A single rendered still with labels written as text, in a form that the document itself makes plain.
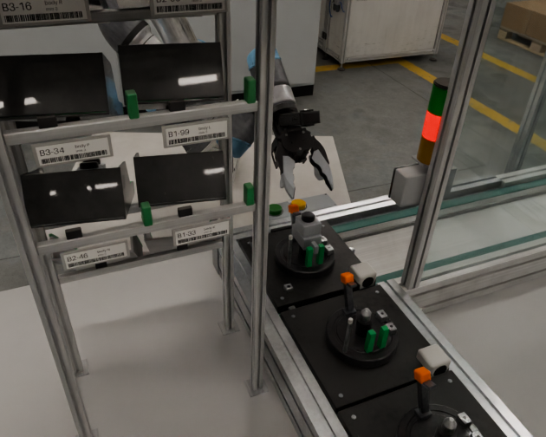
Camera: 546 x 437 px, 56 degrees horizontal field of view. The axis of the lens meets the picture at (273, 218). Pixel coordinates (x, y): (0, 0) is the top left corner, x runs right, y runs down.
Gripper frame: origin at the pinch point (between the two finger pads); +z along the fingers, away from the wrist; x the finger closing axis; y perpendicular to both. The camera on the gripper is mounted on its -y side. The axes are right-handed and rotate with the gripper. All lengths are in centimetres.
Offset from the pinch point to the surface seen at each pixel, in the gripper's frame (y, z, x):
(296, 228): 9.4, 5.2, 2.3
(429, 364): -7.0, 39.6, -7.3
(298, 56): 242, -191, -143
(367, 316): -5.4, 28.1, 0.5
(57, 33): 218, -214, 37
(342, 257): 14.5, 13.4, -8.5
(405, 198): -9.5, 9.0, -13.8
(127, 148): 77, -53, 26
